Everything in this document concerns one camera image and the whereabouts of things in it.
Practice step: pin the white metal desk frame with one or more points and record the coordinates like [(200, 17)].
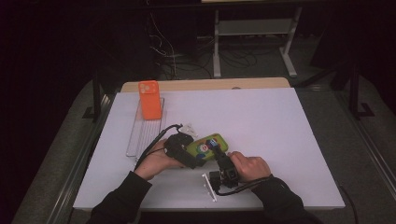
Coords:
[(255, 26)]

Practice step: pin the green cartoon phone case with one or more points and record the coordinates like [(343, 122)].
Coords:
[(200, 147)]

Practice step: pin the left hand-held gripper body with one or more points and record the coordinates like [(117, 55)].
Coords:
[(176, 147)]

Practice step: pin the clear plastic rack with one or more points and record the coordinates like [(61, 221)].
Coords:
[(146, 133)]

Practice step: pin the orange phone case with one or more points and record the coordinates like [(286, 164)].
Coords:
[(150, 99)]

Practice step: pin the wooden table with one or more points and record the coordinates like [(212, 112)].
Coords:
[(202, 84)]

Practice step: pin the white table mat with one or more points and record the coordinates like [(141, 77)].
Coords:
[(264, 124)]

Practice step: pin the person's right hand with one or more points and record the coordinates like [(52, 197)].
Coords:
[(252, 168)]

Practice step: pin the black metal stand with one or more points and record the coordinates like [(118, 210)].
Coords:
[(97, 93), (355, 93)]

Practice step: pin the person's left hand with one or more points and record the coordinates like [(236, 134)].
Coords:
[(155, 161)]

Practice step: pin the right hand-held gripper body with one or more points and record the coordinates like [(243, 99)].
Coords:
[(229, 177)]

